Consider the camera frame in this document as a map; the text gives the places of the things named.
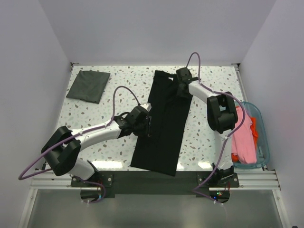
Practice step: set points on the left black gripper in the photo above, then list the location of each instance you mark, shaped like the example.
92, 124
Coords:
147, 130

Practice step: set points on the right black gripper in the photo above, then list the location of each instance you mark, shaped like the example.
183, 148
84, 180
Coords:
180, 92

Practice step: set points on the black t shirt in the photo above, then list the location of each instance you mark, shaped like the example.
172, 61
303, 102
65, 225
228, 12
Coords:
160, 151

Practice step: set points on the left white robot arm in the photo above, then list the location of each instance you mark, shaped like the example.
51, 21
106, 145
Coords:
62, 150

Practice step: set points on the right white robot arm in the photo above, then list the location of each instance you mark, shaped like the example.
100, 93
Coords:
221, 116

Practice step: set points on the folded grey t shirt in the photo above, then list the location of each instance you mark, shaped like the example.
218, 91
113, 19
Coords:
88, 86

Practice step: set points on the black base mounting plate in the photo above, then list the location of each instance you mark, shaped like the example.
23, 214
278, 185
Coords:
139, 182

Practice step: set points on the pink t shirt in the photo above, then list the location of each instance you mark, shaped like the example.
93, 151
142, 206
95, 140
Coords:
243, 140

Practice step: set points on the orange t shirt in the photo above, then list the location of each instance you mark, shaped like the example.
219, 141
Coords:
254, 128

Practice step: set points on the teal plastic basket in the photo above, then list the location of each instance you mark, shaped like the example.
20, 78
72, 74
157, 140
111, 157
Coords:
250, 148

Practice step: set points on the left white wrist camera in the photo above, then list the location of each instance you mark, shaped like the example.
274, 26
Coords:
146, 106

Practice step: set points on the aluminium frame rail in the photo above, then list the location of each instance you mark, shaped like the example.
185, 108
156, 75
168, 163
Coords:
254, 179

